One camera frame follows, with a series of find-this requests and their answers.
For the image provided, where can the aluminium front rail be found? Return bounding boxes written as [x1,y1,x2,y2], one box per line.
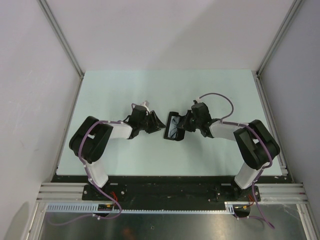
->
[36,182,309,205]

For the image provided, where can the black glasses case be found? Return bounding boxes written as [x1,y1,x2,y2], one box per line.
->
[163,111,185,142]

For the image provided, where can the thin wire-frame glasses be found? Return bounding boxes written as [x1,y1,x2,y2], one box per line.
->
[169,116,180,138]

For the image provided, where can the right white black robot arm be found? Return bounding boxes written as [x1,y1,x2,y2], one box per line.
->
[172,102,281,201]

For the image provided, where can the blue cleaning cloth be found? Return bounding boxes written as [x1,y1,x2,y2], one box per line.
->
[168,116,180,139]

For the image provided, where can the left aluminium corner post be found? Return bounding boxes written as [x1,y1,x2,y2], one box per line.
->
[37,0,85,80]

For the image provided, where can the right aluminium corner post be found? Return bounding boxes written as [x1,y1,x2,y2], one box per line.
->
[255,0,305,77]

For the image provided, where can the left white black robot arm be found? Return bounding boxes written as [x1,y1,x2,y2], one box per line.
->
[69,103,166,200]

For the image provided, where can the slotted cable duct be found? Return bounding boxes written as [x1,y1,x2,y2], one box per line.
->
[46,202,249,215]

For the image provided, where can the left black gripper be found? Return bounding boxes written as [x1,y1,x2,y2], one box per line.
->
[138,110,166,134]

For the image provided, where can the aluminium corner post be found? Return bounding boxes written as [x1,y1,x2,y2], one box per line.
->
[255,0,305,77]
[37,0,85,80]

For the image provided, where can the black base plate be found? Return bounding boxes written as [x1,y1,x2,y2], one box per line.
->
[50,174,293,211]

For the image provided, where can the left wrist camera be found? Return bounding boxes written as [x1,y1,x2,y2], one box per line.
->
[140,100,150,108]

